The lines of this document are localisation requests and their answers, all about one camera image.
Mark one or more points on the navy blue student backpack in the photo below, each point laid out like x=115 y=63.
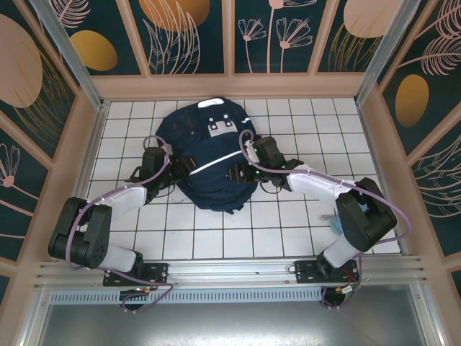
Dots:
x=216 y=180

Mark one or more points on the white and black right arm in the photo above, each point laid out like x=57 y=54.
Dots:
x=363 y=212

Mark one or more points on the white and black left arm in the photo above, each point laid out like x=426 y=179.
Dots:
x=86 y=230

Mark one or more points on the light blue pencil case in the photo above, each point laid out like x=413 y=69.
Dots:
x=336 y=225

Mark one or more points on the grey metal front plate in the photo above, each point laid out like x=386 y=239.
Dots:
x=230 y=324

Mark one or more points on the aluminium side rail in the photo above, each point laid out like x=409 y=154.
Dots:
x=86 y=151
x=378 y=144

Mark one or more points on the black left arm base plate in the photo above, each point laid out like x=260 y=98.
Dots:
x=158 y=272

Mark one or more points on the aluminium front rail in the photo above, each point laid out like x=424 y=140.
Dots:
x=230 y=270

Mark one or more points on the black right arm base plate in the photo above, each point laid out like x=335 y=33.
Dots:
x=306 y=272

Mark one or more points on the aluminium corner post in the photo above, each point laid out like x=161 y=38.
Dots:
x=385 y=50
x=68 y=54

